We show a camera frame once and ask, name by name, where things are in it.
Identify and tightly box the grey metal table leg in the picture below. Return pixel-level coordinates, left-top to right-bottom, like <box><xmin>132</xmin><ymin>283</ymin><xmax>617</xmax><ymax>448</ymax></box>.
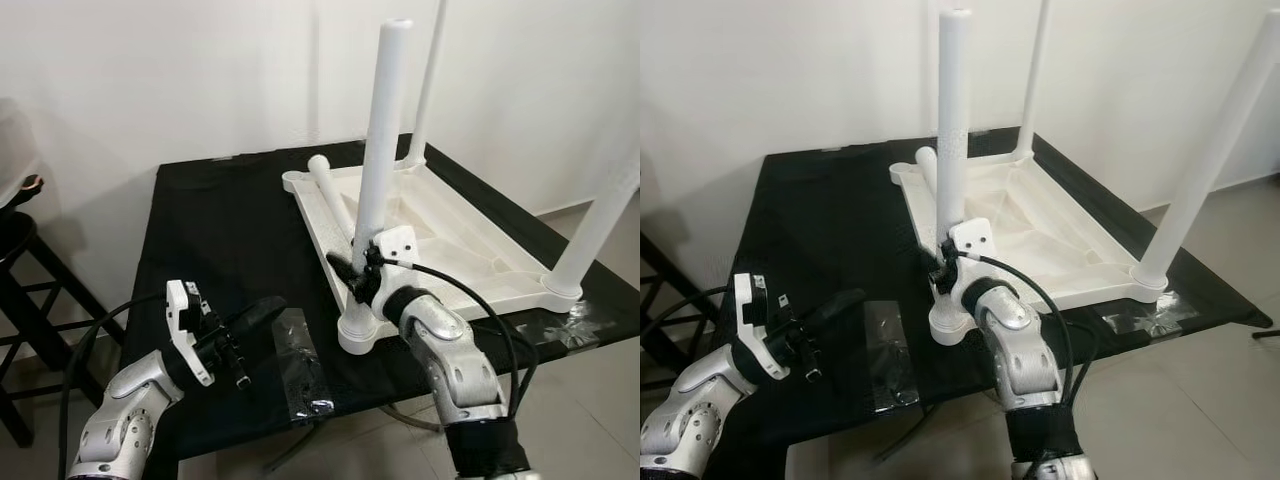
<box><xmin>263</xmin><ymin>425</ymin><xmax>313</xmax><ymax>473</ymax></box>
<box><xmin>385</xmin><ymin>405</ymin><xmax>442</xmax><ymax>434</ymax></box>
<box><xmin>873</xmin><ymin>415</ymin><xmax>928</xmax><ymax>463</ymax></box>

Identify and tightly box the black round stool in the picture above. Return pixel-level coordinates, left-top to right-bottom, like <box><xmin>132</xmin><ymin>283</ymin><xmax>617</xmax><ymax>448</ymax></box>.
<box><xmin>0</xmin><ymin>210</ymin><xmax>128</xmax><ymax>448</ymax></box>
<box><xmin>640</xmin><ymin>235</ymin><xmax>703</xmax><ymax>393</ymax></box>

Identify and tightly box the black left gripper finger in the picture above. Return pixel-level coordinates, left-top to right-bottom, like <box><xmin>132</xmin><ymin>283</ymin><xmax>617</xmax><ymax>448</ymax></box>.
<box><xmin>790</xmin><ymin>288</ymin><xmax>869</xmax><ymax>331</ymax></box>
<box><xmin>801</xmin><ymin>298</ymin><xmax>867</xmax><ymax>339</ymax></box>
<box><xmin>215</xmin><ymin>295</ymin><xmax>286</xmax><ymax>338</ymax></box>
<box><xmin>226</xmin><ymin>307</ymin><xmax>284</xmax><ymax>347</ymax></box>

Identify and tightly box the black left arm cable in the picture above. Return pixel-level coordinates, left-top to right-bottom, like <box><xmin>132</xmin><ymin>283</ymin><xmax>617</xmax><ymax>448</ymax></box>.
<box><xmin>640</xmin><ymin>285</ymin><xmax>743</xmax><ymax>343</ymax></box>
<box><xmin>60</xmin><ymin>295</ymin><xmax>171</xmax><ymax>480</ymax></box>

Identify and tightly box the white plastic table top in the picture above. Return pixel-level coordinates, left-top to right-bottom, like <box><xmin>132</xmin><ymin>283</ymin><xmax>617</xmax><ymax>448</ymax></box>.
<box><xmin>890</xmin><ymin>140</ymin><xmax>1169</xmax><ymax>347</ymax></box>
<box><xmin>282</xmin><ymin>145</ymin><xmax>583</xmax><ymax>356</ymax></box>

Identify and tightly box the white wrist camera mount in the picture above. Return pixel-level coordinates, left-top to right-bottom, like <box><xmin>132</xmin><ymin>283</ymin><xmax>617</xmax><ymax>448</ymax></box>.
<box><xmin>372</xmin><ymin>225</ymin><xmax>419</xmax><ymax>269</ymax></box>
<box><xmin>733</xmin><ymin>272</ymin><xmax>787</xmax><ymax>383</ymax></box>
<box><xmin>950</xmin><ymin>218</ymin><xmax>993</xmax><ymax>301</ymax></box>
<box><xmin>165</xmin><ymin>280</ymin><xmax>217</xmax><ymax>389</ymax></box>

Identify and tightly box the white plastic table leg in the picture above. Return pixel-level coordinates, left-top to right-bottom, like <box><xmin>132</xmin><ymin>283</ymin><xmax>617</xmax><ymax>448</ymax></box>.
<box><xmin>930</xmin><ymin>8</ymin><xmax>974</xmax><ymax>347</ymax></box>
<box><xmin>1015</xmin><ymin>0</ymin><xmax>1057</xmax><ymax>161</ymax></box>
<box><xmin>1130</xmin><ymin>10</ymin><xmax>1280</xmax><ymax>298</ymax></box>
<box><xmin>405</xmin><ymin>0</ymin><xmax>451</xmax><ymax>166</ymax></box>
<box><xmin>915</xmin><ymin>147</ymin><xmax>942</xmax><ymax>203</ymax></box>
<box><xmin>305</xmin><ymin>153</ymin><xmax>357</xmax><ymax>243</ymax></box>
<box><xmin>340</xmin><ymin>18</ymin><xmax>416</xmax><ymax>353</ymax></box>
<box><xmin>545</xmin><ymin>155</ymin><xmax>640</xmax><ymax>307</ymax></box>

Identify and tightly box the crumpled clear tape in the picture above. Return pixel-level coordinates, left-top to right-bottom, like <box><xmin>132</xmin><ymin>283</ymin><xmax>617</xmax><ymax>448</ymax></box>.
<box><xmin>272</xmin><ymin>308</ymin><xmax>337</xmax><ymax>421</ymax></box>
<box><xmin>862</xmin><ymin>300</ymin><xmax>922</xmax><ymax>412</ymax></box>

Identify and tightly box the black tablecloth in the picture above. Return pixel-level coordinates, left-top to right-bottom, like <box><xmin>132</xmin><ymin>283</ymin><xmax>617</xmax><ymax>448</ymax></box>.
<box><xmin>125</xmin><ymin>133</ymin><xmax>640</xmax><ymax>461</ymax></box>
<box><xmin>705</xmin><ymin>125</ymin><xmax>1273</xmax><ymax>480</ymax></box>

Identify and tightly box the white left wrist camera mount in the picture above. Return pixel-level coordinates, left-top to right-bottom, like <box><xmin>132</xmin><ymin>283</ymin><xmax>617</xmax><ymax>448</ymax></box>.
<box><xmin>165</xmin><ymin>280</ymin><xmax>217</xmax><ymax>389</ymax></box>
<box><xmin>733</xmin><ymin>272</ymin><xmax>787</xmax><ymax>383</ymax></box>

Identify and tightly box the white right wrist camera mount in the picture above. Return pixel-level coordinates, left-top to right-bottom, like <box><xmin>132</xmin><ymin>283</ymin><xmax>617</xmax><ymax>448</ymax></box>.
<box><xmin>950</xmin><ymin>218</ymin><xmax>993</xmax><ymax>301</ymax></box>
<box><xmin>372</xmin><ymin>225</ymin><xmax>419</xmax><ymax>269</ymax></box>

